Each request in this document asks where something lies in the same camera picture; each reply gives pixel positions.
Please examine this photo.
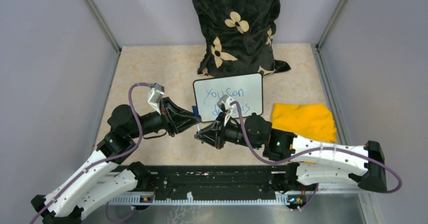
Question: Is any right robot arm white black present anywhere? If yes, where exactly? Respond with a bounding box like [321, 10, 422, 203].
[194, 114, 387, 193]

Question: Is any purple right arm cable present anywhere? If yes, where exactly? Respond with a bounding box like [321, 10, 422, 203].
[231, 100, 403, 212]

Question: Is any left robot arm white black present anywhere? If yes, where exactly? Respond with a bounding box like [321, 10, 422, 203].
[31, 97, 201, 223]

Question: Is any yellow cloth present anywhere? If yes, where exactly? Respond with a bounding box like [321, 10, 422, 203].
[263, 103, 337, 162]

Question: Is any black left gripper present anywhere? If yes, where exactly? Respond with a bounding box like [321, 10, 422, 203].
[129, 96, 202, 139]

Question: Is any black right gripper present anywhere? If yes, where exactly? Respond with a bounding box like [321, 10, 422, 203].
[196, 111, 261, 149]

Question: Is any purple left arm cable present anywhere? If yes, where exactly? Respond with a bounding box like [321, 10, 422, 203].
[28, 82, 156, 224]

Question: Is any white toothed cable rail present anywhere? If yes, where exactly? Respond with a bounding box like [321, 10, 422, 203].
[109, 192, 290, 206]

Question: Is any blue marker cap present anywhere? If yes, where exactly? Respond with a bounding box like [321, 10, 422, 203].
[192, 105, 199, 117]

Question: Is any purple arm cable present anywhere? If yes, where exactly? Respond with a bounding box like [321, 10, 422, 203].
[28, 82, 156, 224]
[231, 100, 403, 212]

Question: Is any white whiteboard black frame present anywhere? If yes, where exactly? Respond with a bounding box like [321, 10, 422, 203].
[193, 73, 263, 123]

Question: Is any aluminium frame post left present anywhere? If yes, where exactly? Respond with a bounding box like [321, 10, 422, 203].
[83, 0, 122, 53]

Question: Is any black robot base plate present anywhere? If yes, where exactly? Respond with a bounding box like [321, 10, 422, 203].
[110, 164, 318, 201]

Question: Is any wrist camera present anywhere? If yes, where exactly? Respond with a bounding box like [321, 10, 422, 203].
[147, 83, 165, 114]
[217, 95, 241, 128]

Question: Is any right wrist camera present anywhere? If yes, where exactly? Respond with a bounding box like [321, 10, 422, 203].
[217, 95, 241, 128]

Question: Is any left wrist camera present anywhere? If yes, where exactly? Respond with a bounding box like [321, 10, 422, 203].
[147, 83, 165, 114]

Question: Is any black floral pillow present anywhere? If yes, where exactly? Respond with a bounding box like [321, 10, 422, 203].
[192, 0, 291, 78]

